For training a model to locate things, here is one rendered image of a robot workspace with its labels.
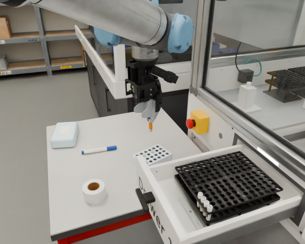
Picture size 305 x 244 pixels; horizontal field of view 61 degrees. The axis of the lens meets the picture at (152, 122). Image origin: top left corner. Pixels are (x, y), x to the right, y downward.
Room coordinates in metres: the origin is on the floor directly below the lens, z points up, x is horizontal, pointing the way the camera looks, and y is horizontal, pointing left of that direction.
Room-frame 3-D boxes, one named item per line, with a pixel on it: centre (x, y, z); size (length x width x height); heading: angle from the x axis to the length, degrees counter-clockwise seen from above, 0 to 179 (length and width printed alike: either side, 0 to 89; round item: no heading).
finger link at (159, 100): (0.72, -0.01, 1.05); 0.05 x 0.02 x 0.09; 37
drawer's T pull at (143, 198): (0.45, 0.01, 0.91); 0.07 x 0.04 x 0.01; 21
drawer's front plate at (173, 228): (0.46, -0.01, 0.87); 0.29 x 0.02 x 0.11; 21
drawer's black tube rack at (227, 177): (0.53, -0.20, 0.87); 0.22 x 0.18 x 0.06; 111
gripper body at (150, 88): (0.72, 0.03, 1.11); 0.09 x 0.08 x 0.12; 127
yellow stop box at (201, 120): (0.88, -0.18, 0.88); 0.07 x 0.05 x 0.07; 21
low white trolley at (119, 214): (0.85, 0.12, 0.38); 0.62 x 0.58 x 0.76; 21
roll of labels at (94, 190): (0.60, 0.18, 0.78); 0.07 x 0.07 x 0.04
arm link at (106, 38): (0.63, 0.07, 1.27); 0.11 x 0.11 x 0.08; 54
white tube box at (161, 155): (0.77, 0.00, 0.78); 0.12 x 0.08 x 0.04; 127
